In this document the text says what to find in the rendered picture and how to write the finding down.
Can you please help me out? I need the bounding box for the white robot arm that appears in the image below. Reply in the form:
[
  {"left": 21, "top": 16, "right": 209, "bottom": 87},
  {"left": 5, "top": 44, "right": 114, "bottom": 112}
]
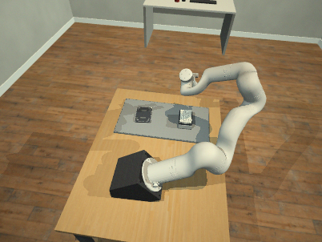
[{"left": 142, "top": 62, "right": 266, "bottom": 192}]

